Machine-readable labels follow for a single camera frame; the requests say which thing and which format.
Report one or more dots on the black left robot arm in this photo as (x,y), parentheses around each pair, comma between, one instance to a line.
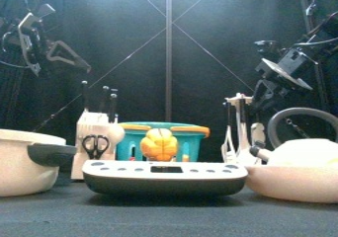
(9,4)

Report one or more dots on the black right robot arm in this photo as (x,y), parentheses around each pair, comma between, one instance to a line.
(324,27)

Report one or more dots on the pale pink pan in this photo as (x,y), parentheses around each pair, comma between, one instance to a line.
(294,183)

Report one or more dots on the white toy spatula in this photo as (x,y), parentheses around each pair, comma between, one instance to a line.
(258,132)

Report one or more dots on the white utensil rack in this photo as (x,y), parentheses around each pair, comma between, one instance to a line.
(241,129)

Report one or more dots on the white knife block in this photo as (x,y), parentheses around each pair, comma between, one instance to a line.
(90,139)

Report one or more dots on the black scissors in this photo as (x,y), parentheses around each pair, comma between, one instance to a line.
(95,145)

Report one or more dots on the orange bell pepper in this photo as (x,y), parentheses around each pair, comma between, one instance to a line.
(160,145)

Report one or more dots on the black and white kitchen scale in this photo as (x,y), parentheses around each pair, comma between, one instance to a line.
(164,178)

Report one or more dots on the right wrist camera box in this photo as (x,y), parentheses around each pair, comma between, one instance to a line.
(297,58)

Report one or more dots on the gray vertical frame pole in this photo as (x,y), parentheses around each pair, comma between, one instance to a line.
(169,50)

